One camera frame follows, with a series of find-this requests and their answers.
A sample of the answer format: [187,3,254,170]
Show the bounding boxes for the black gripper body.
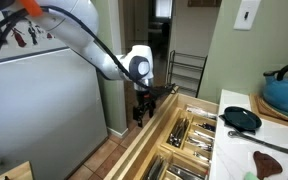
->
[133,89,159,113]

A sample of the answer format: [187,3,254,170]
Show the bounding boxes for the green sponge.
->
[243,171,259,180]

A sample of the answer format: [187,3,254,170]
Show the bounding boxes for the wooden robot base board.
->
[0,161,35,180]

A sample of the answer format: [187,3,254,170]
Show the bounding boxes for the wooden kitchen drawer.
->
[103,92,220,180]

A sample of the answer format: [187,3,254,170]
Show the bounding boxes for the wooden cutlery organizer tray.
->
[133,146,212,180]
[159,106,218,164]

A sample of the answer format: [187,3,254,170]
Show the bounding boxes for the silver cutlery piece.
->
[193,130,215,141]
[187,138,214,152]
[168,118,190,148]
[168,164,209,180]
[146,155,168,180]
[197,121,217,132]

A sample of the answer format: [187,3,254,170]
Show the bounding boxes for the plastic wrapped utensils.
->
[185,104,218,121]

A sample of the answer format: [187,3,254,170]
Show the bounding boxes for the white refrigerator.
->
[0,13,109,180]

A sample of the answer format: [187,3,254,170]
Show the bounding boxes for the wooden trivet board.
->
[248,93,288,132]

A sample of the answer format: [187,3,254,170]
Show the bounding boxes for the long metal utensil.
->
[227,130,288,158]

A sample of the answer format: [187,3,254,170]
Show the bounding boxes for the black figure fridge magnet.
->
[27,21,39,46]

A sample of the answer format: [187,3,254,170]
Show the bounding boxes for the red figure fridge magnet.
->
[11,28,28,48]

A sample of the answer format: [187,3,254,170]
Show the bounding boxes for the black wire shoe rack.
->
[166,49,209,98]

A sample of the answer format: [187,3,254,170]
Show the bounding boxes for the wooden wall coat rack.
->
[187,0,222,8]

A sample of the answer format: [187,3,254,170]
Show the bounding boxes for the blue kettle black handle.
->
[263,60,288,118]

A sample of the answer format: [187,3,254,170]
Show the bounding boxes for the white light switch plate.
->
[233,0,262,31]

